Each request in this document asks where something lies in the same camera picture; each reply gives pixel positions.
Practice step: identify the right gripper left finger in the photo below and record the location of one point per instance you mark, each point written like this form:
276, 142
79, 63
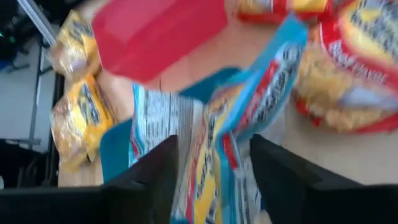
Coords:
149, 186

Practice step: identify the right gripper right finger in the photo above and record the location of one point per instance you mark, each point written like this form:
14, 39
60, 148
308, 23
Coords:
280, 186

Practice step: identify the blue plastic bin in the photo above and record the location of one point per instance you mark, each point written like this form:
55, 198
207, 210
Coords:
113, 149

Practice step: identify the red Maruchan ramen pack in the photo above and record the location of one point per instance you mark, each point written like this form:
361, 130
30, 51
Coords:
273, 11
357, 77

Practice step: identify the yellow Maruchan ramen pack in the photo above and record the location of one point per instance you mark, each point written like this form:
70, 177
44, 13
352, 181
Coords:
74, 43
81, 121

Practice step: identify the grey horizontal bar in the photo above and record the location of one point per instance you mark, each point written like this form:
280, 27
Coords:
21, 142

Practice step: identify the red plastic bin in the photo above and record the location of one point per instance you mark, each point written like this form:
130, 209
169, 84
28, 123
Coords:
155, 37

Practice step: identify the black aluminium table frame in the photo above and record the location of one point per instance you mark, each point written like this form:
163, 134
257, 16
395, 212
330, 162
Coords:
56, 130

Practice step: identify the grey metal post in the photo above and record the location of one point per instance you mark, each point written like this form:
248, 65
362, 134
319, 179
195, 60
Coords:
35, 93

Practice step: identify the silver table edge rail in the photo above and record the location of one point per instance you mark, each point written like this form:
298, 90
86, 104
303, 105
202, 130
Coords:
37, 21

